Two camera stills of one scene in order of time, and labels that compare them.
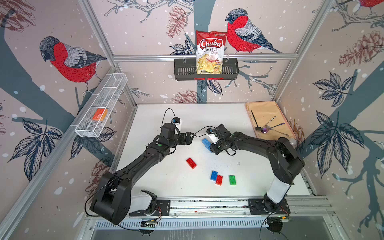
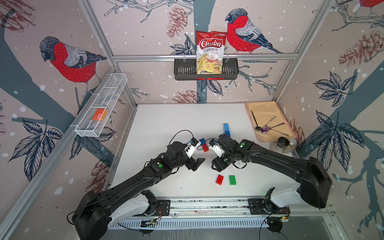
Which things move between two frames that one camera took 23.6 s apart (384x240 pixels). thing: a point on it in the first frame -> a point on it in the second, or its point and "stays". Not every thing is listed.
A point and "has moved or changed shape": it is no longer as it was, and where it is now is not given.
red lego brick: (191, 163) has moved or changed shape
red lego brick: (219, 180) stays
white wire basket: (90, 119) stays
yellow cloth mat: (268, 121) stays
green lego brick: (232, 180) stays
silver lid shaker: (293, 142) stays
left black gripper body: (179, 140) -> (184, 160)
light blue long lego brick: (207, 145) has moved or changed shape
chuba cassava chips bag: (210, 46) stays
